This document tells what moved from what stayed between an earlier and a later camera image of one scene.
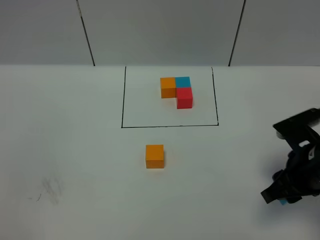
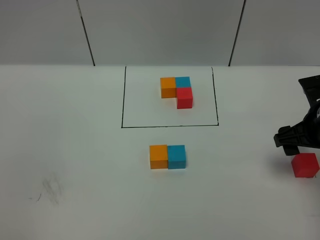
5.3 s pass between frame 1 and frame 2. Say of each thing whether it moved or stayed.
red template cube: stayed
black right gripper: moved
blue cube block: moved
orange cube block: moved
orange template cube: stayed
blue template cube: stayed
